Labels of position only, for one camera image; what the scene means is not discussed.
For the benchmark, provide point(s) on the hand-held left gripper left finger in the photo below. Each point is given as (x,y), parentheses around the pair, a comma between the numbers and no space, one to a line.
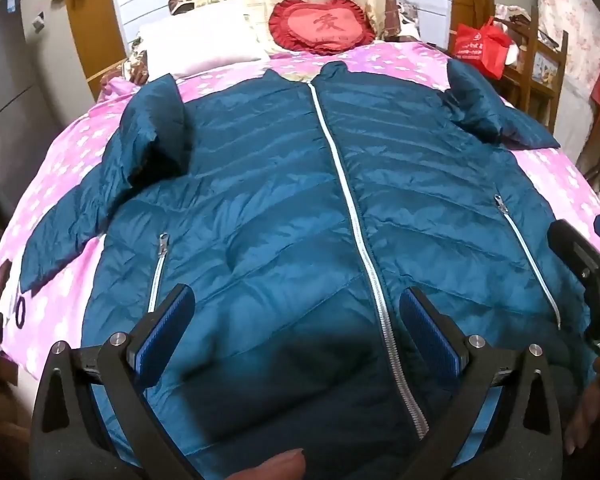
(167,332)

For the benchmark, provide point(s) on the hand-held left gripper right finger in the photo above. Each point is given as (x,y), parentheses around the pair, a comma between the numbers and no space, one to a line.
(430,332)

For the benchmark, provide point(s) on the teal down jacket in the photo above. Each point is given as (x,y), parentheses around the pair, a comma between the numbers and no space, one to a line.
(280,210)

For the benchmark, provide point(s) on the person's right hand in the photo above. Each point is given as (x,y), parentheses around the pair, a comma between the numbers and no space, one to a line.
(587,410)

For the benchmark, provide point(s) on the person's left hand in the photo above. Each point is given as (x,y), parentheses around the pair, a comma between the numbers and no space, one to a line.
(267,467)

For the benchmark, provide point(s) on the wooden shelf rack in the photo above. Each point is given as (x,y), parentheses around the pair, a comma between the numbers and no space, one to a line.
(540,75)

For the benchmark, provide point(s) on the pink floral bedsheet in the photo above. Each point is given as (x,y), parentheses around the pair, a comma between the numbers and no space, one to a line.
(70,145)

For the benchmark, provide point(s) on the pink floral curtain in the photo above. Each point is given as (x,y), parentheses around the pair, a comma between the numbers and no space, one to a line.
(570,20)

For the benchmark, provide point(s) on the red shopping bag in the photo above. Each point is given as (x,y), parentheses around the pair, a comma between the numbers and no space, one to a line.
(482,47)

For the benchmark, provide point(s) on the grey refrigerator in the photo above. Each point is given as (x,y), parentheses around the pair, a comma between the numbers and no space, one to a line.
(20,85)

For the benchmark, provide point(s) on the white pillow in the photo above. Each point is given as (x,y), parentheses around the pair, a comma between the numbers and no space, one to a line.
(200,45)

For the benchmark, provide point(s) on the red heart cushion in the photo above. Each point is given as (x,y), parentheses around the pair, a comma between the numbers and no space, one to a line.
(322,25)

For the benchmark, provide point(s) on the white wall switch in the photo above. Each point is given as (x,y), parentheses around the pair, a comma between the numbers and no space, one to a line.
(39,21)

